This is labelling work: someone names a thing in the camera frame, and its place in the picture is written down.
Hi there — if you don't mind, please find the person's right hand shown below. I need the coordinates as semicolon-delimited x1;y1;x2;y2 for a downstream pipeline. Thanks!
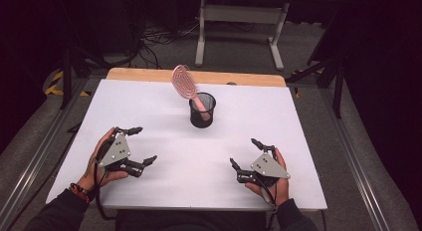
244;147;291;207

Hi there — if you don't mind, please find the red and black bracelet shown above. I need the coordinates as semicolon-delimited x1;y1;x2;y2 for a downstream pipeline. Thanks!
68;182;93;203

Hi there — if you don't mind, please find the bundle of black floor cables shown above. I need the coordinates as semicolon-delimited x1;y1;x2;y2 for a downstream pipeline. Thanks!
130;20;202;70

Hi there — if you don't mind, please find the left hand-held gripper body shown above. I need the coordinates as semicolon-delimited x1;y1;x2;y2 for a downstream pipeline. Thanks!
98;132;133;174

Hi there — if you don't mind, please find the right hand-held gripper cable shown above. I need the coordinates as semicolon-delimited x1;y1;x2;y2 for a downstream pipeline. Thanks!
258;177;281;231

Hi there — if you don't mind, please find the pink hairbrush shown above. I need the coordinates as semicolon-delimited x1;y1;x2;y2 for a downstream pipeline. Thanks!
170;64;212;122

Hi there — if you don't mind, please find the left hand-held gripper cable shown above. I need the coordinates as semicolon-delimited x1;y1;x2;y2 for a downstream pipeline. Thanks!
93;137;117;222

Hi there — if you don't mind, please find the black mesh pen holder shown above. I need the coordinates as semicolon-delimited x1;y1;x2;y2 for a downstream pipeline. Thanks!
188;92;217;129

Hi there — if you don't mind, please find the person's left hand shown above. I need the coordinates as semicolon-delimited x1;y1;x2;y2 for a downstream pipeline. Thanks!
76;126;131;193

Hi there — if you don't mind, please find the grey metal desk frame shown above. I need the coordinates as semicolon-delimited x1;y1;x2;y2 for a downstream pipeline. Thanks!
194;0;291;72

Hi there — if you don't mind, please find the wooden table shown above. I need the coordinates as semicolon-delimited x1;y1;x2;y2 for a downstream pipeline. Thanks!
105;67;288;89

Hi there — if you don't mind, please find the hand-held gripper cable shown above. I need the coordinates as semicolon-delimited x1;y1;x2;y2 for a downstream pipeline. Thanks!
258;177;281;231
93;137;117;222

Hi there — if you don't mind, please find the white table board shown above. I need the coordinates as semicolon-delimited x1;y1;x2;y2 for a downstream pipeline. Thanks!
45;79;328;211

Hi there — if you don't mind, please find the black metal stand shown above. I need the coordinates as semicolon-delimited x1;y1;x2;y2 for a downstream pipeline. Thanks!
59;46;112;112
286;56;346;120

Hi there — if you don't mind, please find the aluminium floor rail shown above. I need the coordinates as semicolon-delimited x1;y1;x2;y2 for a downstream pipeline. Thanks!
0;77;88;227
318;88;392;231

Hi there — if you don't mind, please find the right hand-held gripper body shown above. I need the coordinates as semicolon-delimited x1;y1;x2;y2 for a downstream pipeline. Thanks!
247;151;292;188

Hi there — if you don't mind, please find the yellow and black floor tape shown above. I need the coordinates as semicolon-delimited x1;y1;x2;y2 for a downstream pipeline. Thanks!
291;68;325;100

